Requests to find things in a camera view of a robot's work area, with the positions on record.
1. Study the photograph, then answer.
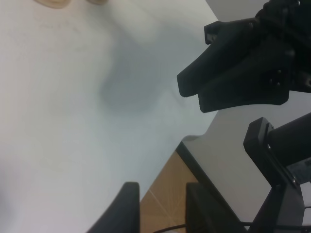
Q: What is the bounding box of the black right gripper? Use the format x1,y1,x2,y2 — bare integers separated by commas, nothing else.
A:
177,0,311,113

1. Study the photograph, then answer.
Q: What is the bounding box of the beige teapot saucer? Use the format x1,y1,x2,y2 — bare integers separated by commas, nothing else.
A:
35,0,71,9

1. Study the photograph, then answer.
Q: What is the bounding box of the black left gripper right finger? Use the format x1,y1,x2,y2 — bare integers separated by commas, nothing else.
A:
186,183,247,233

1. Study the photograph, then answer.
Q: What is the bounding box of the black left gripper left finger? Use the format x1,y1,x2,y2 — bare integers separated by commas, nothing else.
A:
88,182,140,233

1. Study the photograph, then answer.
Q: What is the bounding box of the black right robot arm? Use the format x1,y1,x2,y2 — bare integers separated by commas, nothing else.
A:
177,0,311,233

